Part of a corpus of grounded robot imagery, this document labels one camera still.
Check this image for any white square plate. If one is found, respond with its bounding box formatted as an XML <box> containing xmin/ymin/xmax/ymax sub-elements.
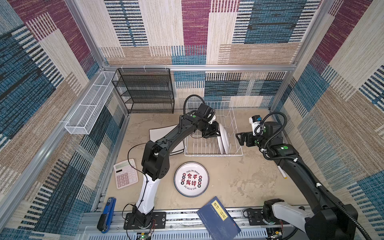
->
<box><xmin>149</xmin><ymin>125</ymin><xmax>185</xmax><ymax>156</ymax></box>

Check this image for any black mesh shelf rack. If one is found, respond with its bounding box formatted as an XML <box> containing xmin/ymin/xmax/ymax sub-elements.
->
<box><xmin>112</xmin><ymin>68</ymin><xmax>175</xmax><ymax>114</ymax></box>

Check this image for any blue stapler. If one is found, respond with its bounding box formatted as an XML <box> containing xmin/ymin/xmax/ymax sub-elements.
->
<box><xmin>97</xmin><ymin>197</ymin><xmax>117</xmax><ymax>234</ymax></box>

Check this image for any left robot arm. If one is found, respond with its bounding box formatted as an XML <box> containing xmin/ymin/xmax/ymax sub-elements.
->
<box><xmin>132</xmin><ymin>103</ymin><xmax>220</xmax><ymax>227</ymax></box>

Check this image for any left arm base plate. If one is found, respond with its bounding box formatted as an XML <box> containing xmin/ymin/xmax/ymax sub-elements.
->
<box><xmin>123</xmin><ymin>212</ymin><xmax>167</xmax><ymax>230</ymax></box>

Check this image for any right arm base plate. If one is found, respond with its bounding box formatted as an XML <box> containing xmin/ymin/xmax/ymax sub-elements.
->
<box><xmin>243</xmin><ymin>208</ymin><xmax>289</xmax><ymax>226</ymax></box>

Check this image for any white round plate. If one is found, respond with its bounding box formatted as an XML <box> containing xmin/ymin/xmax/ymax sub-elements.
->
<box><xmin>174</xmin><ymin>162</ymin><xmax>210</xmax><ymax>198</ymax></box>
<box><xmin>219</xmin><ymin>124</ymin><xmax>231</xmax><ymax>154</ymax></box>
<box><xmin>217</xmin><ymin>136</ymin><xmax>226</xmax><ymax>155</ymax></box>

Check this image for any blue book yellow label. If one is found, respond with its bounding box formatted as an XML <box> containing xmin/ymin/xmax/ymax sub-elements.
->
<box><xmin>197</xmin><ymin>197</ymin><xmax>241</xmax><ymax>240</ymax></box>

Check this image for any white mesh wall basket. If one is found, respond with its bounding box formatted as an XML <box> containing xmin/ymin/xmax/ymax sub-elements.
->
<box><xmin>65</xmin><ymin>72</ymin><xmax>115</xmax><ymax>135</ymax></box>

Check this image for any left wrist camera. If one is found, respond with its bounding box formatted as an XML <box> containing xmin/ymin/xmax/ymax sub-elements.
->
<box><xmin>208</xmin><ymin>116</ymin><xmax>216</xmax><ymax>124</ymax></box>

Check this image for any white wire dish rack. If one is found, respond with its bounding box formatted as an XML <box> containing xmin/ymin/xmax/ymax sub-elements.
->
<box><xmin>184</xmin><ymin>102</ymin><xmax>243</xmax><ymax>157</ymax></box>

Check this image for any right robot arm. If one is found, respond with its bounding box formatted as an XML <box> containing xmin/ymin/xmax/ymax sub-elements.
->
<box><xmin>236</xmin><ymin>116</ymin><xmax>360</xmax><ymax>240</ymax></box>

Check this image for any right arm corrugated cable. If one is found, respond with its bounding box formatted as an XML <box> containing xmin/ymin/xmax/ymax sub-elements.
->
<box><xmin>260</xmin><ymin>111</ymin><xmax>373</xmax><ymax>240</ymax></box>

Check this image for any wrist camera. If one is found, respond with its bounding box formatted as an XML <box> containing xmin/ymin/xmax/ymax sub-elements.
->
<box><xmin>249</xmin><ymin>115</ymin><xmax>264</xmax><ymax>136</ymax></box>
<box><xmin>208</xmin><ymin>116</ymin><xmax>216</xmax><ymax>124</ymax></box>

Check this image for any pink white calculator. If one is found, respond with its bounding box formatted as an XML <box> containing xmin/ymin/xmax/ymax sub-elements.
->
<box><xmin>114</xmin><ymin>159</ymin><xmax>139</xmax><ymax>190</ymax></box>

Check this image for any white marker yellow cap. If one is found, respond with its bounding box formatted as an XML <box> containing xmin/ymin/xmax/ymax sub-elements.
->
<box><xmin>278</xmin><ymin>166</ymin><xmax>288</xmax><ymax>179</ymax></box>

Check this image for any aluminium front rail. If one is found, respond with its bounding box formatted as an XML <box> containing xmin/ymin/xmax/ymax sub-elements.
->
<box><xmin>75</xmin><ymin>208</ymin><xmax>295</xmax><ymax>240</ymax></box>

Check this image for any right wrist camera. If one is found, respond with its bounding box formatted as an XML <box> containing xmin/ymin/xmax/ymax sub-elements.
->
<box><xmin>249</xmin><ymin>115</ymin><xmax>264</xmax><ymax>136</ymax></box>

